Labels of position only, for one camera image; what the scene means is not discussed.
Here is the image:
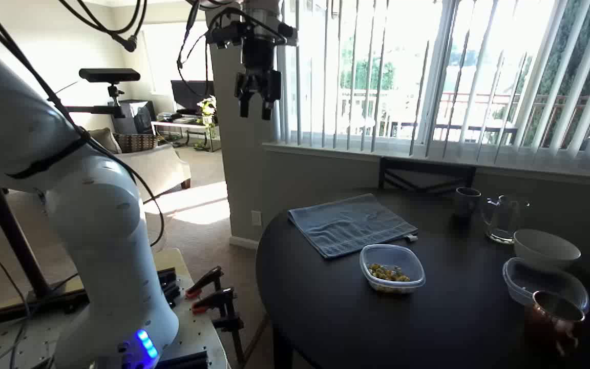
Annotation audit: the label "black stand pole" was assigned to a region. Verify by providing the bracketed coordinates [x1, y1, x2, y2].
[0, 160, 90, 317]

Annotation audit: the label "small bowl with food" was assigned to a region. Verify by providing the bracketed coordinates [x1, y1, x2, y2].
[358, 241, 428, 298]

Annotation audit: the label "white bowl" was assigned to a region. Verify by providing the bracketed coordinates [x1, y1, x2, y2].
[511, 228, 583, 270]

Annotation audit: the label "pile of yellow candies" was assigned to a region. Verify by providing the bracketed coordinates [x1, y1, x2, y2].
[365, 263, 413, 284]

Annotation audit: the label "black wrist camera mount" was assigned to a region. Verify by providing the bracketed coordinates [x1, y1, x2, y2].
[202, 18, 300, 52]

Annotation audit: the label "clear glass cup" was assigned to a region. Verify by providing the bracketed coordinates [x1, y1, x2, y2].
[480, 192, 533, 246]

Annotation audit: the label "black camera on tripod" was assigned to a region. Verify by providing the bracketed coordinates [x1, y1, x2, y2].
[78, 66, 143, 118]

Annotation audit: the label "red-handled black clamp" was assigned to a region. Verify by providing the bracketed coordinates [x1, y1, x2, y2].
[184, 264, 225, 302]
[191, 284, 248, 369]

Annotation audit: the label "dark mug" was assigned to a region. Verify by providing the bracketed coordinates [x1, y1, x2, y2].
[450, 184, 486, 220]

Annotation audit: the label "white vertical blinds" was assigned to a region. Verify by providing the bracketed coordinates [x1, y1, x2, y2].
[275, 0, 590, 173]

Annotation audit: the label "copper mug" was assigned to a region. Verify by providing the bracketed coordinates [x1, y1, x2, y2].
[525, 288, 587, 358]

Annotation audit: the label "blue-grey folded towel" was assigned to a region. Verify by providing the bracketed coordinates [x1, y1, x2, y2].
[284, 192, 420, 263]

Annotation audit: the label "robot mounting table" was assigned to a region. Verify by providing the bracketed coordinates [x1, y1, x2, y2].
[0, 246, 233, 369]

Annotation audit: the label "dark flat screen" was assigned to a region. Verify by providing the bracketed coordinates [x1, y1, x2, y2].
[168, 77, 216, 112]

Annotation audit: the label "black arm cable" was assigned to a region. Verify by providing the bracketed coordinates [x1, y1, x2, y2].
[0, 0, 168, 249]

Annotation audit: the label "beige sofa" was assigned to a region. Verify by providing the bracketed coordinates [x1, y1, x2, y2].
[88, 98, 195, 205]

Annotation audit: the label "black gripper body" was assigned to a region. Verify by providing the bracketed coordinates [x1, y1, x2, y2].
[233, 36, 283, 98]

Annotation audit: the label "green toy figure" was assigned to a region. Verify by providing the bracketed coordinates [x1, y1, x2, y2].
[195, 94, 219, 152]

